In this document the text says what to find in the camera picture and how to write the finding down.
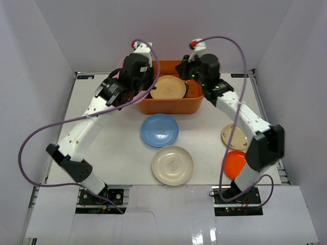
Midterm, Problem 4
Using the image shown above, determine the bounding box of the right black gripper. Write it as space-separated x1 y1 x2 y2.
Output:
175 54 206 88

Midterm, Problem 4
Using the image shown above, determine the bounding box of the pink round plate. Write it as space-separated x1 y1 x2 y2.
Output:
108 59 125 84

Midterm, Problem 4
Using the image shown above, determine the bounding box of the tan round plate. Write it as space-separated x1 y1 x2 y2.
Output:
150 76 186 99

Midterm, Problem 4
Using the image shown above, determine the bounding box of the blue round plate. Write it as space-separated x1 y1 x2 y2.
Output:
140 113 179 148

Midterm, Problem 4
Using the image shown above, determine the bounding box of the cream round plate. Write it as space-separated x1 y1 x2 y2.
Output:
151 145 194 186

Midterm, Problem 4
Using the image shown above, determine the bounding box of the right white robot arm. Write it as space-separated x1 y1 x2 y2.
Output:
175 54 285 204

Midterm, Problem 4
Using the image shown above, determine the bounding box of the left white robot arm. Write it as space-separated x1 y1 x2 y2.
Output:
46 52 154 204

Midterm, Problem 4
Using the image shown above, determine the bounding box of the orange plastic bin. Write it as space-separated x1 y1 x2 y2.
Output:
138 60 204 114

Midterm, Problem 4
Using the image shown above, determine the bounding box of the small cream patterned plate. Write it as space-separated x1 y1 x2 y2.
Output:
221 124 249 151

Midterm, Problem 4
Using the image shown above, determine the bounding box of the orange round plate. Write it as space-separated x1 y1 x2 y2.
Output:
224 150 246 180

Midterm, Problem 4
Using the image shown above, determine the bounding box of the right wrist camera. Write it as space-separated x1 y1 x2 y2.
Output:
188 39 206 62

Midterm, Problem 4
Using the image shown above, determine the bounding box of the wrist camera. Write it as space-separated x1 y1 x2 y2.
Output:
188 39 206 62
131 41 152 62

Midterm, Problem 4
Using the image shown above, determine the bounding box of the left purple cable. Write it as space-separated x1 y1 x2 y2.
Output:
17 38 161 214

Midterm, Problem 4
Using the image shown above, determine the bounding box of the purple cable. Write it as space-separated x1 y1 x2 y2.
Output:
17 38 161 214
201 36 274 210

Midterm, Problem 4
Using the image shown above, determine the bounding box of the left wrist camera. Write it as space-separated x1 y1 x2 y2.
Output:
131 41 152 62

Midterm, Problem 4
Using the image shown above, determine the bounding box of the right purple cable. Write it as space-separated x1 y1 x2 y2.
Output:
201 36 274 210

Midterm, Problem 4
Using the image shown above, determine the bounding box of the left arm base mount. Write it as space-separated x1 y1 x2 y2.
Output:
75 189 126 214

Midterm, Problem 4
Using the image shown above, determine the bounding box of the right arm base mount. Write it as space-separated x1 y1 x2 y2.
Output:
209 187 263 217

